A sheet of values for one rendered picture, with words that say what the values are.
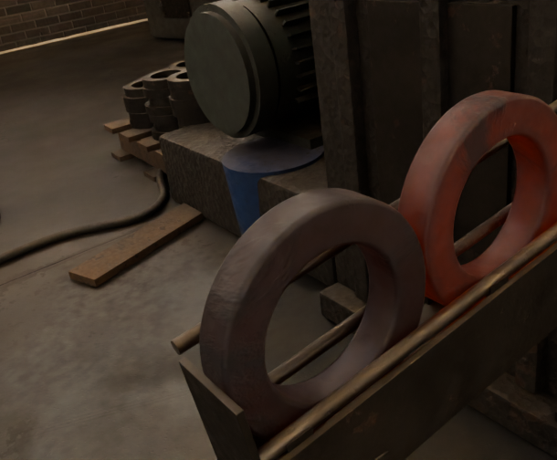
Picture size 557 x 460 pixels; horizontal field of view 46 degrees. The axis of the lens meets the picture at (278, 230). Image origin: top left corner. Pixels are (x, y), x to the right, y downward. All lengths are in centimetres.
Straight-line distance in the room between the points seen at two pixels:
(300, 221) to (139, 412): 107
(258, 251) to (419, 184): 15
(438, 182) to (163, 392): 107
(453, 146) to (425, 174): 3
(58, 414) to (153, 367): 22
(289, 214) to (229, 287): 6
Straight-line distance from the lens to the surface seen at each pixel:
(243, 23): 180
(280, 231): 41
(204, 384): 44
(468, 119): 51
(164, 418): 141
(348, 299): 153
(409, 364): 50
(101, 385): 155
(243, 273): 40
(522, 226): 62
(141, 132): 273
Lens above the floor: 91
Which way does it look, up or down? 26 degrees down
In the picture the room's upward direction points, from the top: 8 degrees counter-clockwise
